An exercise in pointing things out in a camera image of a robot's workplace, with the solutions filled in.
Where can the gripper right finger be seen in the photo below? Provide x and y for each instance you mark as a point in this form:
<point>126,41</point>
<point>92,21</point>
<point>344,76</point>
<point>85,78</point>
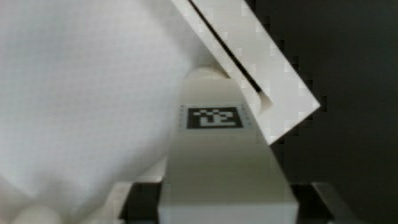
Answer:
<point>321,206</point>

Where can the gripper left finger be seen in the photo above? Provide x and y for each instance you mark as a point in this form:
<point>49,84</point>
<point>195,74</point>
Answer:
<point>129,206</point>

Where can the white desk top tray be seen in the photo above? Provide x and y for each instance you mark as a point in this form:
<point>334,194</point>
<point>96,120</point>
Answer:
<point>94,57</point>

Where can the white right fence bar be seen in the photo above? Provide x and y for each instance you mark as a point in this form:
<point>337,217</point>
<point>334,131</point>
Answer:
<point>284,101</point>

